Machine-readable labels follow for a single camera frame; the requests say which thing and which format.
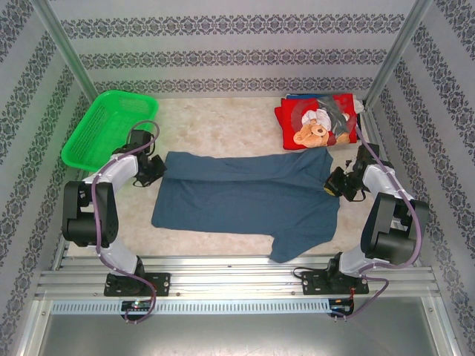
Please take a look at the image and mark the green plastic basket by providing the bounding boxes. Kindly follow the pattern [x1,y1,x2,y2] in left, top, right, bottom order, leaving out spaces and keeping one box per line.
[61,90,160,174]

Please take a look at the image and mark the red teddy bear t-shirt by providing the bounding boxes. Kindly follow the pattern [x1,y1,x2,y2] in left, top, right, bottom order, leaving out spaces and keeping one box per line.
[274,92,359,151]

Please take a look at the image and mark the metal sheet shelf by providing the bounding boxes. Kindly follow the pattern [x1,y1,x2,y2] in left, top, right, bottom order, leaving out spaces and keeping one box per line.
[22,300,457,356]

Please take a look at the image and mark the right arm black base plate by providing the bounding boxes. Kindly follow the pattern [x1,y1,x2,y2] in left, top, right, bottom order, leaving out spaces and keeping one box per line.
[301,268,370,297]

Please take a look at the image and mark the aluminium frame post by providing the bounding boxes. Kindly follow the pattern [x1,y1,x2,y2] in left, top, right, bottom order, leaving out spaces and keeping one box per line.
[363,0,433,108]
[31,0,107,112]

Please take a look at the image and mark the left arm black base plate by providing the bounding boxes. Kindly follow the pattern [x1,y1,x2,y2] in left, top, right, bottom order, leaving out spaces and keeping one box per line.
[103,272,171,297]

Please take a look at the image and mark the aluminium mounting rail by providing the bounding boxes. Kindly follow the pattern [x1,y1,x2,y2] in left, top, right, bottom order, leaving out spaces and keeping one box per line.
[35,254,441,300]

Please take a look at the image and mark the slotted grey cable duct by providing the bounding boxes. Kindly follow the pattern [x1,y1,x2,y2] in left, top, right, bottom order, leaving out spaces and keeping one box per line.
[50,298,331,314]

